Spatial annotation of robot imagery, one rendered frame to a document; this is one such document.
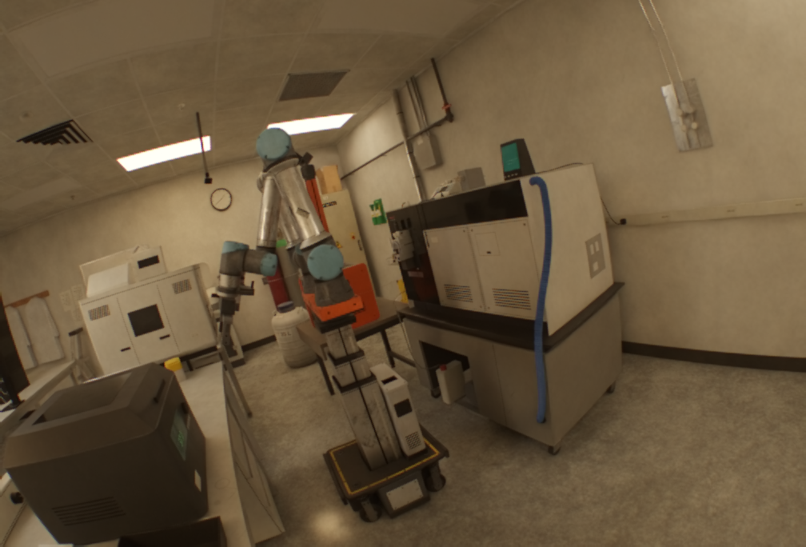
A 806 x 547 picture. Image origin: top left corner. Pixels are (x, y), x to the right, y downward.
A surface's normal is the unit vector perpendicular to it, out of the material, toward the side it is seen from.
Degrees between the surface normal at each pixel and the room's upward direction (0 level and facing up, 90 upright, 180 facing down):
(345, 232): 90
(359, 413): 90
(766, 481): 0
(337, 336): 90
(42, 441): 58
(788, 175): 90
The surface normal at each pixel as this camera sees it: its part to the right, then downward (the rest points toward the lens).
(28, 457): 0.29, -0.55
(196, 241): 0.50, -0.04
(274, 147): 0.21, -0.09
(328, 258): 0.32, 0.15
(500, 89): -0.83, 0.26
